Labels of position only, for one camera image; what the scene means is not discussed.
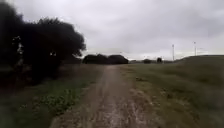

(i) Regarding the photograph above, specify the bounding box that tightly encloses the distant dark tree clump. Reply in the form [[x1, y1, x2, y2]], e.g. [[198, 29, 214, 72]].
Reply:
[[82, 53, 130, 65]]

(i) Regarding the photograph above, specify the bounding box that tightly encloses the brown gravel dirt path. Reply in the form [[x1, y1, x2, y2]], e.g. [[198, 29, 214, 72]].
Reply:
[[49, 64, 161, 128]]

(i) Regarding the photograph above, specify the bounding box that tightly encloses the pale thin pole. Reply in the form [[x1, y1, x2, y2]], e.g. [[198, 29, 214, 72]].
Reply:
[[193, 41, 198, 57], [171, 43, 176, 63]]

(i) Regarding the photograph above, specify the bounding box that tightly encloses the grassy embankment slope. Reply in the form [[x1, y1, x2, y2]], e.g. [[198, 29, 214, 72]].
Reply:
[[119, 54, 224, 128]]

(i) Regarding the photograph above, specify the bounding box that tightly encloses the grass verge strip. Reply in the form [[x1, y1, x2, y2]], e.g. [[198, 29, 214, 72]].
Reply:
[[0, 63, 104, 128]]

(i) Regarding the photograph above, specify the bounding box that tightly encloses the row of dark trees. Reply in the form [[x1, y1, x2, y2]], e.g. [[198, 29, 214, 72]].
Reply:
[[0, 1, 87, 88]]

